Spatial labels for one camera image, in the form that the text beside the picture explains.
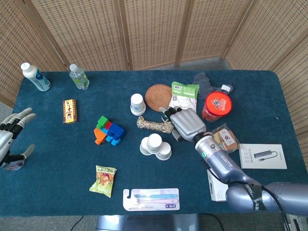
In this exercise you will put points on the white floral paper cup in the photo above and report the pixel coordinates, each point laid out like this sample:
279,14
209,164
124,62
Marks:
154,143
142,148
137,104
166,153

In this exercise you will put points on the dark blue toy block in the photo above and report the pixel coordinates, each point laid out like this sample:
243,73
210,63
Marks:
116,131

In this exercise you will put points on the small yellow red box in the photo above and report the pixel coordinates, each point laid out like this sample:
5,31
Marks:
69,111

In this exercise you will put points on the small printed drink bottle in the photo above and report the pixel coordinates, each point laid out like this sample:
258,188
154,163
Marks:
16,166

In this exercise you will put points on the white bottle blue label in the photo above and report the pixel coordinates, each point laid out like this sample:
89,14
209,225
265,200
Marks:
36,77

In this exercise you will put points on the blue toothbrush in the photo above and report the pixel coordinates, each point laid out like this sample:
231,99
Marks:
156,196

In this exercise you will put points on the pink toothbrush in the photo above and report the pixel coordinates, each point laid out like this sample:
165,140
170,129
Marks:
156,200

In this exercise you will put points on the orange toy block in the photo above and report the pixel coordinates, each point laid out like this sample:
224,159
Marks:
99,136

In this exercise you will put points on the woven wooden folding screen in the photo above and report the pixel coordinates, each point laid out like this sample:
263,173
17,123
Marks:
154,31

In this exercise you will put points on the toothbrush blister pack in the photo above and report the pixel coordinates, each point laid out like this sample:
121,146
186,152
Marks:
151,205

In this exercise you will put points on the red instant noodle cup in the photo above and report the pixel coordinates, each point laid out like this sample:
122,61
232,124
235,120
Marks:
217,103

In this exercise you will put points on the flat white hub box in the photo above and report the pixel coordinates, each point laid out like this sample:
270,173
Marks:
257,156

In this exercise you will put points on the green toy block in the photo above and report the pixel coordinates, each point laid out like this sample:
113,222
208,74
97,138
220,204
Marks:
102,121

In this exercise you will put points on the light blue toy block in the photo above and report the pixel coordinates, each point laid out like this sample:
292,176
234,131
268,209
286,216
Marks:
115,142

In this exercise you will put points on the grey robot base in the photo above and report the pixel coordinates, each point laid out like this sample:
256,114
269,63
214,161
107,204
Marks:
146,222

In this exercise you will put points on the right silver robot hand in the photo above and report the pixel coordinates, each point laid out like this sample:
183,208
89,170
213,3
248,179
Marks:
187,125

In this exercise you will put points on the white box red logo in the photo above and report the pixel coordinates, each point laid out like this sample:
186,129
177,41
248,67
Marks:
215,190

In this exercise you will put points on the round woven rattan coaster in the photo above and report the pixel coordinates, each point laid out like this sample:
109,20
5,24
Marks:
157,97

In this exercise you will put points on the cake slices clear bag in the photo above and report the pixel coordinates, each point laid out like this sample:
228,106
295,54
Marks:
227,140

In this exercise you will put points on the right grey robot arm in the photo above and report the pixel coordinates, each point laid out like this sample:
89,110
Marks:
240,190

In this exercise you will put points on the green snack packet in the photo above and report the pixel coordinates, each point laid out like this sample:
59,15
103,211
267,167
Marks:
103,180

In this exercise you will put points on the clear bottle green label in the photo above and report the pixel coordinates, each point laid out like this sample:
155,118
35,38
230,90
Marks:
79,77

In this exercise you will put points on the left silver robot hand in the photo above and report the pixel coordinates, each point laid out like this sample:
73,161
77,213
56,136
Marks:
6,142

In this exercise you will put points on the green white pouch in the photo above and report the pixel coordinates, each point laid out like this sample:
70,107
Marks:
185,93

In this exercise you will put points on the grey cloth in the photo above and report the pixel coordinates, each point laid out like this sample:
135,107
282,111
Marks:
203,84

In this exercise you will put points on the red toy block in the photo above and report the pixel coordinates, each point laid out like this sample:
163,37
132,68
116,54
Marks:
108,125

